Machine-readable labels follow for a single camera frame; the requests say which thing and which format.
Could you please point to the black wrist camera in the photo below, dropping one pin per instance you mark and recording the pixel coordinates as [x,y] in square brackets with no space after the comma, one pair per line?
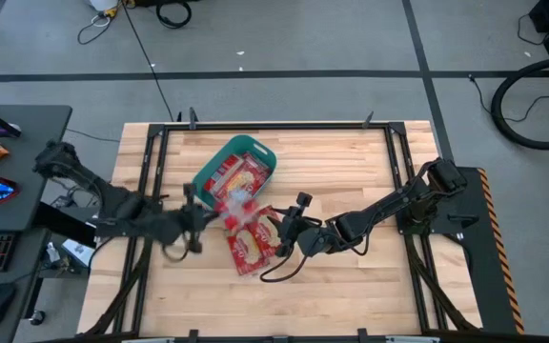
[304,199]
[189,190]

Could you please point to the teal plastic basket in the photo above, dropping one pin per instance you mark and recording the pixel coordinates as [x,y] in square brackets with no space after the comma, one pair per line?
[229,145]

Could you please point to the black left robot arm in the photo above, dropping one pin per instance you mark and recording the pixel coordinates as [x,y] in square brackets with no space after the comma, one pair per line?
[117,205]

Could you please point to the white box with label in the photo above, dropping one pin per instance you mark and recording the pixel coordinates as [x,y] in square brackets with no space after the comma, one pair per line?
[76,250]

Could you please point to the black caster wheel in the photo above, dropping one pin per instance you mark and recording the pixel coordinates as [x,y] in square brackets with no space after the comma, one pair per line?
[37,317]

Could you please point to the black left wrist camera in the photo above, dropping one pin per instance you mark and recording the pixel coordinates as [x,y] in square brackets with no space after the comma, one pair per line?
[189,190]

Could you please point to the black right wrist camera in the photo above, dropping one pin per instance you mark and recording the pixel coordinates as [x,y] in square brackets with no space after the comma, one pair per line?
[304,199]

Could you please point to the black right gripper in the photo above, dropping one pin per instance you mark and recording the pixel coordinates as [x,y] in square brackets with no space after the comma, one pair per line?
[312,240]

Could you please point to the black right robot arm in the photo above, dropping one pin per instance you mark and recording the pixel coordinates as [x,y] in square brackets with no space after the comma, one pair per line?
[384,205]

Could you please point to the black panel with hazard stripes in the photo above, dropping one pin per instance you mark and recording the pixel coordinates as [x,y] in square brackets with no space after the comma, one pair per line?
[474,267]

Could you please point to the white object on floor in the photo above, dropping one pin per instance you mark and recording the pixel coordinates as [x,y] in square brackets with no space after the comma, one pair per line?
[103,4]

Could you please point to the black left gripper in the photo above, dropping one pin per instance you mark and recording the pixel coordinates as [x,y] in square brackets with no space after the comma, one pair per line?
[176,226]

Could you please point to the black aluminium table frame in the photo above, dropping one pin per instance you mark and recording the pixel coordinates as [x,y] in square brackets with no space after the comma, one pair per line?
[279,126]

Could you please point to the black frame clamp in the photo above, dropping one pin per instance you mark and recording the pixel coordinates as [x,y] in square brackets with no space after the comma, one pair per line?
[192,119]
[362,336]
[193,336]

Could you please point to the black desk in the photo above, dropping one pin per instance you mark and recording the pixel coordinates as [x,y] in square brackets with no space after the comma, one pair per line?
[31,124]

